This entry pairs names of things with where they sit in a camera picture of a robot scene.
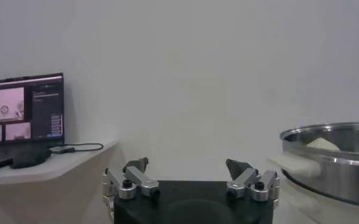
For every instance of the white side table with mouse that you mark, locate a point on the white side table with mouse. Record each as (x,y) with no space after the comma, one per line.
(60,165)

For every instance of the white steamed baozi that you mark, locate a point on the white steamed baozi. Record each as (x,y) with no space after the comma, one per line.
(322,144)

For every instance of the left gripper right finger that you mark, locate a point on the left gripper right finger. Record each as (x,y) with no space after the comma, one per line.
(244,179)

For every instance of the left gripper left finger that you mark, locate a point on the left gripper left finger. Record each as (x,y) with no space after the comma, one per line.
(139,181)

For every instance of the black laptop with dark screen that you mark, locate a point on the black laptop with dark screen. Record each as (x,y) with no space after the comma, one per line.
(45,106)

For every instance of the stainless steel steamer basket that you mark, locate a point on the stainless steel steamer basket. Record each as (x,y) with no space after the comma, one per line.
(343,176)

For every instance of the white electric cooker pot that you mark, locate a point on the white electric cooker pot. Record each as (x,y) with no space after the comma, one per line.
(298,166)

